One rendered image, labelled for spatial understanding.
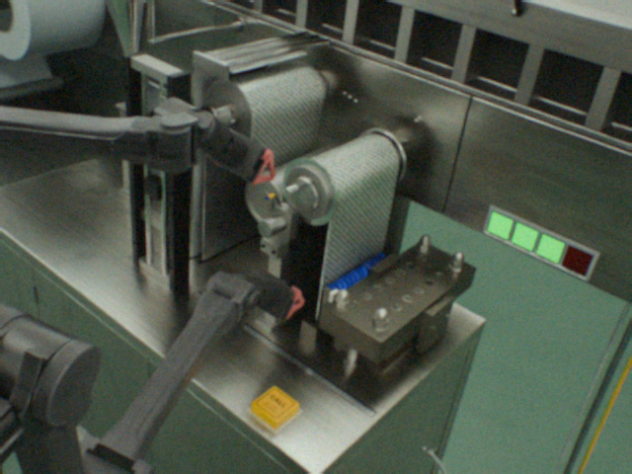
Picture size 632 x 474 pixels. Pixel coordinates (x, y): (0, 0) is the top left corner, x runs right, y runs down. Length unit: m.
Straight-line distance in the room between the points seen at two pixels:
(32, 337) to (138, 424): 0.41
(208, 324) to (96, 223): 0.88
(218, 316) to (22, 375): 0.55
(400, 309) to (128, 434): 0.69
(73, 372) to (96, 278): 1.11
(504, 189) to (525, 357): 1.69
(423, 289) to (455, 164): 0.29
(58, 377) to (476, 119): 1.11
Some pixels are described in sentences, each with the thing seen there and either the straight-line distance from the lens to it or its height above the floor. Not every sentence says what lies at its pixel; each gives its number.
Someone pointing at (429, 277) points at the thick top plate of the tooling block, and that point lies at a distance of 1.60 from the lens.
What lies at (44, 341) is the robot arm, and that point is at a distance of 0.64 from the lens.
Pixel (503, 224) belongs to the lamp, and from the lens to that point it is 1.55.
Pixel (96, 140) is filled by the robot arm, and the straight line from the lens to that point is 1.10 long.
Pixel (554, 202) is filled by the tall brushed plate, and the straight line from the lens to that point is 1.49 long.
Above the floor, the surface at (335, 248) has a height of 1.13.
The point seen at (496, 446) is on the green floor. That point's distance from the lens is 2.71.
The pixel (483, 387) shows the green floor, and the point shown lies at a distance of 2.92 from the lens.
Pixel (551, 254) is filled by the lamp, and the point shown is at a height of 1.17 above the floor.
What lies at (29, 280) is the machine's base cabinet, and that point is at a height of 0.75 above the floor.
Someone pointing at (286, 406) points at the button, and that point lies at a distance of 1.37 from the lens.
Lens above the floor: 1.92
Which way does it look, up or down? 32 degrees down
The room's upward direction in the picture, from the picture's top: 7 degrees clockwise
